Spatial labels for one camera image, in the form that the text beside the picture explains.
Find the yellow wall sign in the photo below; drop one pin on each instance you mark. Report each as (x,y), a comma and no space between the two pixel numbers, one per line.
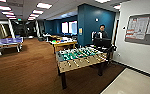
(80,31)

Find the green foosball table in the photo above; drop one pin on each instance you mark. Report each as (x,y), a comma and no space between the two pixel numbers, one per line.
(79,56)

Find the yellow wooden gaming table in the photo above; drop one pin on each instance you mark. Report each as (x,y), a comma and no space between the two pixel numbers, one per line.
(64,44)

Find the grey notice board with papers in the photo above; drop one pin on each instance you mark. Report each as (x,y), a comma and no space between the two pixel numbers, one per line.
(142,29)

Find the white black control rig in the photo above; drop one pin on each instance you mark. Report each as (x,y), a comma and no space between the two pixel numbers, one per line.
(94,34)

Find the bright office window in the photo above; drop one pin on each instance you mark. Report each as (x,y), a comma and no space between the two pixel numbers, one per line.
(73,27)
(64,27)

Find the black wheeled cart with monitor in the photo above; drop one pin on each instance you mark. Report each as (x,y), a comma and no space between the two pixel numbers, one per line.
(102,43)

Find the rectangular ceiling light panel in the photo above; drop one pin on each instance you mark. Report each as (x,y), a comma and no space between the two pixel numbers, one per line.
(8,13)
(44,5)
(2,7)
(38,12)

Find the small wall thermostat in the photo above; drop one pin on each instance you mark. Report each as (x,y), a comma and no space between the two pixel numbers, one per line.
(123,28)

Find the blue ping pong table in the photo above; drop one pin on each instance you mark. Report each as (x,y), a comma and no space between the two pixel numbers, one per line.
(7,41)

